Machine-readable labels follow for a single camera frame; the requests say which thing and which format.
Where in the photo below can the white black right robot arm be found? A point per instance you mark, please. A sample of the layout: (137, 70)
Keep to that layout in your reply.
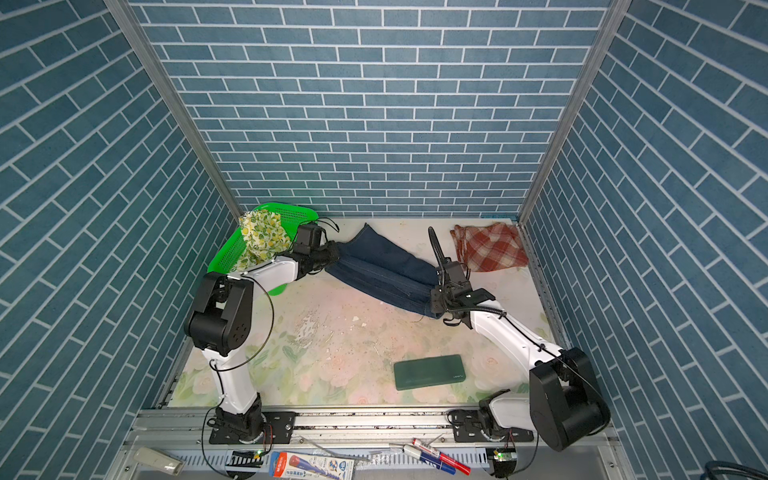
(565, 403)

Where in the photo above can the blue marker pen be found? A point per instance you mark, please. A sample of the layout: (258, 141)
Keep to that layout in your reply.
(428, 459)

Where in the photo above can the white small device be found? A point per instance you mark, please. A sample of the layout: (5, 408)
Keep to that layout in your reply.
(158, 461)

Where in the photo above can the aluminium front rail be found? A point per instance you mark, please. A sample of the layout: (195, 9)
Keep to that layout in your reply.
(373, 436)

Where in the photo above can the yellow floral skirt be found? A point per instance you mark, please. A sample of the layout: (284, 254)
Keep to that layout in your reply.
(264, 237)

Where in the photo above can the dark green folded cloth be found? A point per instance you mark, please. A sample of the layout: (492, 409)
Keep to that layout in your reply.
(428, 372)

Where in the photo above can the red marker pen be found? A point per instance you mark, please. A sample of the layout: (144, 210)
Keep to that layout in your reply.
(441, 456)

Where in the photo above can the blue red packaged tool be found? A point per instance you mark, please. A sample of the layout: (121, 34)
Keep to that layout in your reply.
(290, 465)

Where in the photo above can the aluminium corner frame post right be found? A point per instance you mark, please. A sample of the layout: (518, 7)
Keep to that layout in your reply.
(596, 55)

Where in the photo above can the aluminium corner frame post left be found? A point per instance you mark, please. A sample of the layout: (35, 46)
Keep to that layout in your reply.
(129, 25)

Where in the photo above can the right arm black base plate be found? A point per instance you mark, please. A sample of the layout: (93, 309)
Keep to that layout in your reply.
(474, 426)

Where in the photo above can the dark navy skirt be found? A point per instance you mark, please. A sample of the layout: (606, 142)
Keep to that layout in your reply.
(376, 266)

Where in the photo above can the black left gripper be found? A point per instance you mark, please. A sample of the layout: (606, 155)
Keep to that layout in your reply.
(332, 252)

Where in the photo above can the red plaid skirt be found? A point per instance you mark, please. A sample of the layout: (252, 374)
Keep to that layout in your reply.
(490, 248)

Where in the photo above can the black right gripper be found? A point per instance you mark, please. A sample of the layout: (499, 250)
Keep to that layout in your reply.
(435, 299)

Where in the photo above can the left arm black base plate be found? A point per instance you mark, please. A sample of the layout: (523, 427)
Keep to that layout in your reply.
(265, 428)

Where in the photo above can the aluminium corner frame post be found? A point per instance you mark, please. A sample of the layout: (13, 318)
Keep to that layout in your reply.
(129, 25)
(596, 55)

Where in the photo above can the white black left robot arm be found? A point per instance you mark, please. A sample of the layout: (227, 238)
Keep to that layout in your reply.
(220, 321)

